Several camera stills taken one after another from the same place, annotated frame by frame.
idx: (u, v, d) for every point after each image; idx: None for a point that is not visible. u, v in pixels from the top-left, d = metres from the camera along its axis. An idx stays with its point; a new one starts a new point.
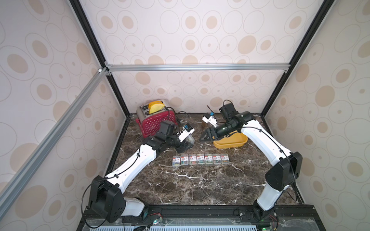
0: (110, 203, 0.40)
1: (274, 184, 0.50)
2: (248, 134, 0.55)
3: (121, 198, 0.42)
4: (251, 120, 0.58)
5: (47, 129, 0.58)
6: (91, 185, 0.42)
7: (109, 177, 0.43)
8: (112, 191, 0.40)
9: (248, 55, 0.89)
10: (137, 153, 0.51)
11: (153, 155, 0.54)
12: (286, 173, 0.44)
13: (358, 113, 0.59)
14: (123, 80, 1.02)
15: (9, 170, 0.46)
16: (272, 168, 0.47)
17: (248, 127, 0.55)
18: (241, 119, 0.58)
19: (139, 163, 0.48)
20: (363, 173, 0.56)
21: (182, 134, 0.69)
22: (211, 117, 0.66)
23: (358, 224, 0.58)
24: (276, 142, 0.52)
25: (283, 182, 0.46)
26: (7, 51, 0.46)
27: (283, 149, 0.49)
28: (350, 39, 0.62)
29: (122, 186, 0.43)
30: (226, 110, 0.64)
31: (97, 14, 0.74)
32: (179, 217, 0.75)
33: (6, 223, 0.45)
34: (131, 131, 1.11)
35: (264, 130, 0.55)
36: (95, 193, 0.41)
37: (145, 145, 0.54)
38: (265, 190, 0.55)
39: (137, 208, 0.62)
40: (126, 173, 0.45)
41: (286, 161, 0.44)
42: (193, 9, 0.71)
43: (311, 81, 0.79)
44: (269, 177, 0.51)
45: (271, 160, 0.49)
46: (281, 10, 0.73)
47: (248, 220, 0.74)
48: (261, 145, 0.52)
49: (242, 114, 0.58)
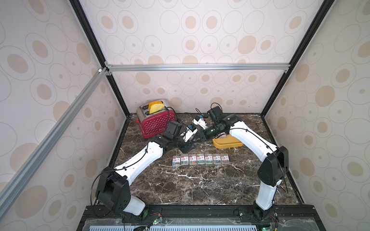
0: (117, 194, 0.41)
1: (267, 180, 0.51)
2: (236, 135, 0.58)
3: (128, 190, 0.44)
4: (237, 122, 0.61)
5: (47, 128, 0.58)
6: (100, 175, 0.43)
7: (117, 169, 0.45)
8: (119, 182, 0.41)
9: (248, 54, 0.89)
10: (145, 149, 0.53)
11: (160, 152, 0.55)
12: (275, 168, 0.47)
13: (358, 113, 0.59)
14: (123, 79, 1.02)
15: (10, 170, 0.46)
16: (261, 165, 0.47)
17: (235, 129, 0.58)
18: (228, 122, 0.61)
19: (147, 158, 0.50)
20: (363, 173, 0.56)
21: (187, 135, 0.72)
22: (201, 119, 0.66)
23: (358, 224, 0.58)
24: (262, 139, 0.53)
25: (274, 177, 0.48)
26: (7, 51, 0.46)
27: (269, 145, 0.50)
28: (350, 39, 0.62)
29: (130, 179, 0.44)
30: (213, 113, 0.66)
31: (98, 14, 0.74)
32: (179, 217, 0.75)
33: (6, 224, 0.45)
34: (131, 131, 1.11)
35: (250, 129, 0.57)
36: (103, 184, 0.43)
37: (152, 142, 0.56)
38: (261, 189, 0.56)
39: (137, 208, 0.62)
40: (134, 167, 0.46)
41: (274, 157, 0.51)
42: (193, 9, 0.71)
43: (311, 81, 0.79)
44: (260, 174, 0.53)
45: (260, 156, 0.51)
46: (281, 10, 0.73)
47: (248, 220, 0.74)
48: (249, 143, 0.54)
49: (229, 116, 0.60)
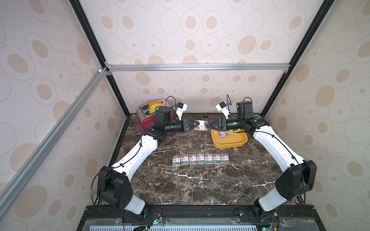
0: (119, 190, 0.41)
1: (286, 194, 0.47)
2: (260, 138, 0.55)
3: (128, 185, 0.44)
4: (263, 125, 0.57)
5: (46, 129, 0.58)
6: (98, 175, 0.43)
7: (115, 167, 0.44)
8: (120, 178, 0.41)
9: (249, 54, 0.89)
10: (139, 143, 0.53)
11: (155, 144, 0.55)
12: (297, 181, 0.43)
13: (358, 113, 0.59)
14: (123, 79, 1.02)
15: (9, 170, 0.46)
16: (282, 175, 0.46)
17: (260, 132, 0.55)
18: (254, 123, 0.58)
19: (143, 151, 0.50)
20: (363, 173, 0.56)
21: (178, 113, 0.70)
22: (225, 108, 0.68)
23: (358, 224, 0.58)
24: (289, 148, 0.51)
25: (293, 191, 0.44)
26: (7, 52, 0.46)
27: (295, 157, 0.47)
28: (349, 39, 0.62)
29: (128, 174, 0.44)
30: (243, 108, 0.61)
31: (98, 14, 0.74)
32: (179, 217, 0.75)
33: (6, 224, 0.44)
34: (131, 131, 1.11)
35: (277, 135, 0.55)
36: (103, 183, 0.43)
37: (146, 136, 0.55)
38: (271, 194, 0.58)
39: (137, 206, 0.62)
40: (131, 162, 0.46)
41: (297, 169, 0.44)
42: (193, 9, 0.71)
43: (311, 81, 0.82)
44: (279, 186, 0.49)
45: (282, 166, 0.48)
46: (281, 10, 0.73)
47: (248, 220, 0.74)
48: (273, 149, 0.51)
49: (256, 119, 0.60)
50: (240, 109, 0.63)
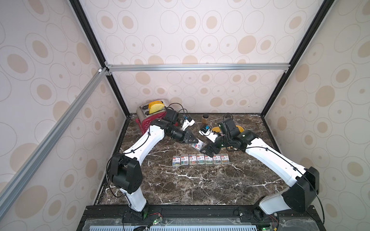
0: (131, 173, 0.45)
1: (297, 207, 0.45)
2: (255, 154, 0.52)
3: (139, 170, 0.48)
4: (254, 139, 0.55)
5: (46, 129, 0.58)
6: (111, 160, 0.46)
7: (126, 152, 0.48)
8: (131, 163, 0.44)
9: (248, 54, 0.89)
10: (148, 132, 0.55)
11: (162, 133, 0.59)
12: (307, 195, 0.40)
13: (358, 114, 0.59)
14: (123, 79, 1.02)
15: (9, 170, 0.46)
16: (289, 190, 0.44)
17: (253, 147, 0.52)
18: (243, 139, 0.55)
19: (151, 140, 0.53)
20: (363, 173, 0.56)
21: (183, 125, 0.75)
22: (208, 131, 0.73)
23: (358, 224, 0.58)
24: (287, 160, 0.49)
25: (305, 205, 0.42)
26: (7, 52, 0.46)
27: (296, 167, 0.45)
28: (350, 39, 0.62)
29: (139, 160, 0.48)
30: (225, 126, 0.60)
31: (98, 14, 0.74)
32: (179, 217, 0.75)
33: (6, 224, 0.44)
34: (131, 131, 1.11)
35: (270, 148, 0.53)
36: (115, 167, 0.46)
37: (153, 126, 0.58)
38: (273, 198, 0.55)
39: (139, 203, 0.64)
40: (141, 149, 0.49)
41: (305, 181, 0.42)
42: (192, 9, 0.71)
43: (311, 81, 0.79)
44: (288, 199, 0.47)
45: (287, 179, 0.45)
46: (281, 10, 0.73)
47: (248, 220, 0.74)
48: (271, 163, 0.48)
49: (244, 133, 0.58)
50: (223, 128, 0.61)
